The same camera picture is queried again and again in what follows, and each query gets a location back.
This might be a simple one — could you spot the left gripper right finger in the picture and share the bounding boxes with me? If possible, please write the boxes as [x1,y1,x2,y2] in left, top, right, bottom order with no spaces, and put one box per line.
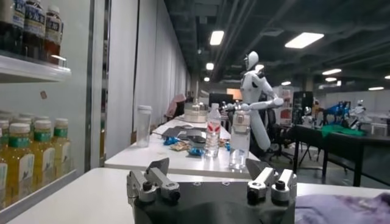
[245,158,298,204]

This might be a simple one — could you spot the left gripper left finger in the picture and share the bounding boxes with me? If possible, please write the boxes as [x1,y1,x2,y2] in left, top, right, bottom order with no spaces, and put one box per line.
[126,157,181,204]

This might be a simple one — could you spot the purple t-shirt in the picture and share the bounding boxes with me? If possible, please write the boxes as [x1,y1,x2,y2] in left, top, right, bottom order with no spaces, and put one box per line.
[294,192,390,224]

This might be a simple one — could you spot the long white side table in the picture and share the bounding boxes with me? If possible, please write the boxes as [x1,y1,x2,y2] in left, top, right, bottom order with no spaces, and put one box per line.
[104,124,261,180]

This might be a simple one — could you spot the clear bottle with white lid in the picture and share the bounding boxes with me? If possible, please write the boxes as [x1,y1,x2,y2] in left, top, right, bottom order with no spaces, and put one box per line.
[228,109,252,170]

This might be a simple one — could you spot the beige snack packet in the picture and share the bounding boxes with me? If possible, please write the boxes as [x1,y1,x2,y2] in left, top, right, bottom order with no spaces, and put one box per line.
[170,141,191,152]

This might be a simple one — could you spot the black office chair with armrests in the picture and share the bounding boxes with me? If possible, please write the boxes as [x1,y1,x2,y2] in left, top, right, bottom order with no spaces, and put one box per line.
[264,108,294,163]

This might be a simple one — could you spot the clear tumbler with white lid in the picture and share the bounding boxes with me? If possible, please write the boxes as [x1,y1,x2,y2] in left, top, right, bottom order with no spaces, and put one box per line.
[136,105,152,149]

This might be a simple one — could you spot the black laptop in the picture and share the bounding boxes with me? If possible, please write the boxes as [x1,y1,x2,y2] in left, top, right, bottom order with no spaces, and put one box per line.
[161,125,208,141]

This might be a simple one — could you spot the water bottle with red label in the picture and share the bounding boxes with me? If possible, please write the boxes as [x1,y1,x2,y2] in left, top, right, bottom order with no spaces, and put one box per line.
[204,102,222,158]

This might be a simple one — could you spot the small white table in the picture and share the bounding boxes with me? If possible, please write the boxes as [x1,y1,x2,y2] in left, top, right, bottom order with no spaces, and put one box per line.
[164,117,232,141]

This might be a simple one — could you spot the person in pink hoodie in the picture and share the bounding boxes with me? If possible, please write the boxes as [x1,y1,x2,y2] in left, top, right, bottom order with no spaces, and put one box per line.
[164,93,187,121]

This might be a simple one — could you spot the yellow juice bottle green label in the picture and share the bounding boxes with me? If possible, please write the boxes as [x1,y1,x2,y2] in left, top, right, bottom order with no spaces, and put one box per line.
[5,122,35,199]
[0,120,10,209]
[32,119,56,184]
[53,117,72,172]

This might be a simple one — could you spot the black work table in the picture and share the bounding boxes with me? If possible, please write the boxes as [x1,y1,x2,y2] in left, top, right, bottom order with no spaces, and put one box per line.
[289,124,390,187]

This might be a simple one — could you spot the black computer monitor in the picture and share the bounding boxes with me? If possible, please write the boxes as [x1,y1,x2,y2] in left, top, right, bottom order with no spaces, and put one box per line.
[208,93,234,108]

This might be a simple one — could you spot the white humanoid robot body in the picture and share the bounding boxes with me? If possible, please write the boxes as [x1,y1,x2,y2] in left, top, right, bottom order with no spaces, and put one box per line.
[239,51,272,152]

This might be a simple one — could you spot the green cloth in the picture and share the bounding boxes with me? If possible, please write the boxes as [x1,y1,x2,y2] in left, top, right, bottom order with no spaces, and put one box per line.
[321,124,366,138]

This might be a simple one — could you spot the blue robot equipment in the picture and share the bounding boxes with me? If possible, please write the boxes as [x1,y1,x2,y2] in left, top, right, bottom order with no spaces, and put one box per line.
[322,101,352,123]

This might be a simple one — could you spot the glass door drink cabinet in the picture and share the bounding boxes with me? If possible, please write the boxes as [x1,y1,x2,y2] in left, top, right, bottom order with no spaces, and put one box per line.
[0,0,106,224]

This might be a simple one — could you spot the dark tea bottle white cap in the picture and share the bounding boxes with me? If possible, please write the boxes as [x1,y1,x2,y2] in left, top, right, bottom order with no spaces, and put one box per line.
[0,0,26,56]
[44,5,65,66]
[23,0,46,60]

